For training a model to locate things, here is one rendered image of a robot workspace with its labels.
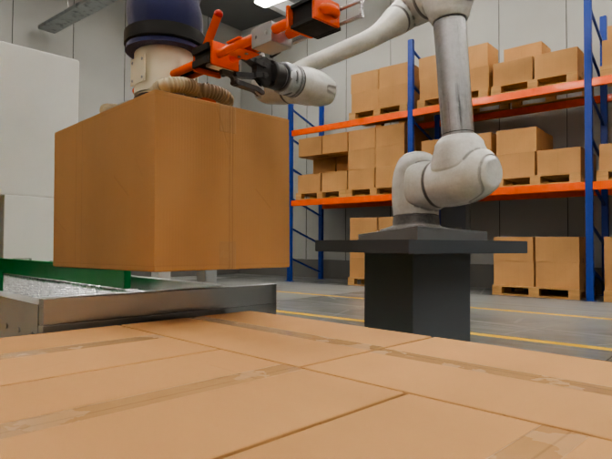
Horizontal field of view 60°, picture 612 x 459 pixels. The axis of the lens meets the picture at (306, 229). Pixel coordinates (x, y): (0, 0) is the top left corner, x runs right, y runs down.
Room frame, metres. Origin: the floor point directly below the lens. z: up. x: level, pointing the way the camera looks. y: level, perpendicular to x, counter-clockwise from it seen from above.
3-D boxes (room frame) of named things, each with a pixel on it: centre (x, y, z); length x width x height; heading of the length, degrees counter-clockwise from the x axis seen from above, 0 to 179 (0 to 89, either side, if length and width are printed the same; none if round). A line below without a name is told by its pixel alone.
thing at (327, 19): (1.09, -0.01, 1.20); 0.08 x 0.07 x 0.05; 45
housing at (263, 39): (1.19, 0.08, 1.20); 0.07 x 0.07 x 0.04; 45
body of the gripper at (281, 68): (1.44, 0.11, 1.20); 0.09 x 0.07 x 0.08; 136
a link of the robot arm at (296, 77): (1.50, 0.06, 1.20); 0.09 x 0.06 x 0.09; 46
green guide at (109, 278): (2.70, 1.25, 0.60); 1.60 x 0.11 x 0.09; 46
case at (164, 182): (1.51, 0.40, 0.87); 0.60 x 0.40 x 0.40; 45
